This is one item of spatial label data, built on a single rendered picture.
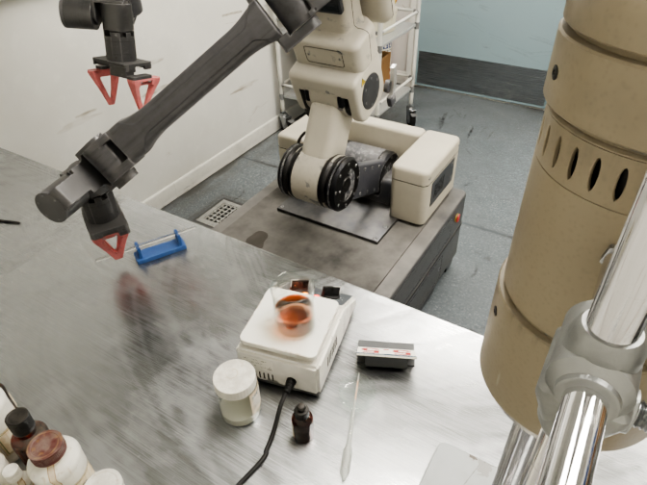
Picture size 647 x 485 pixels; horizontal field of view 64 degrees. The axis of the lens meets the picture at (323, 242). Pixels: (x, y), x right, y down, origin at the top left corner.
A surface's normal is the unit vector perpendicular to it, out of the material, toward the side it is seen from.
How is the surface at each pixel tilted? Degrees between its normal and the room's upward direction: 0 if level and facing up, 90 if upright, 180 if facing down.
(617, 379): 47
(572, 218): 90
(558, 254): 90
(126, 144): 75
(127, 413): 0
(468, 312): 0
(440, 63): 90
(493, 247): 0
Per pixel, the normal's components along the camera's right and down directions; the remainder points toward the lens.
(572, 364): -0.73, -0.26
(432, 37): -0.53, 0.54
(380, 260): -0.03, -0.79
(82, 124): 0.85, 0.30
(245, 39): 0.03, 0.40
